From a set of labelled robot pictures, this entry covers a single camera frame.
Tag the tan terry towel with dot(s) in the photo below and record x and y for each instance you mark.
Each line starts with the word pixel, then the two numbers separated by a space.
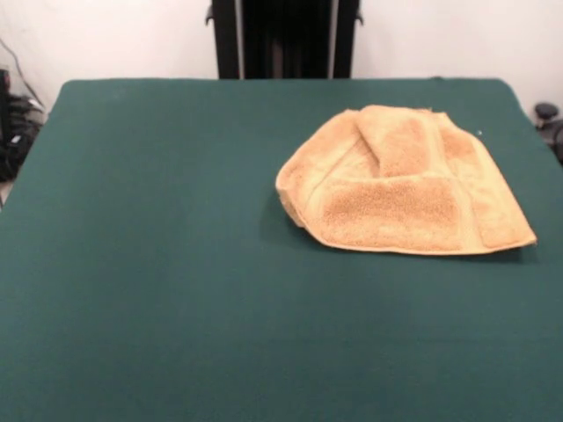
pixel 396 206

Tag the dark green table cloth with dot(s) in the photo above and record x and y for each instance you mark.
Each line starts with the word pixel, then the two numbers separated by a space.
pixel 132 220

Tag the black wheeled base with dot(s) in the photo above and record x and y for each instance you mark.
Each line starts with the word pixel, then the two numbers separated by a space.
pixel 17 132
pixel 547 111

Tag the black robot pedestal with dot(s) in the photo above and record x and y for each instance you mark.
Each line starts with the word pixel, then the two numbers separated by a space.
pixel 286 39

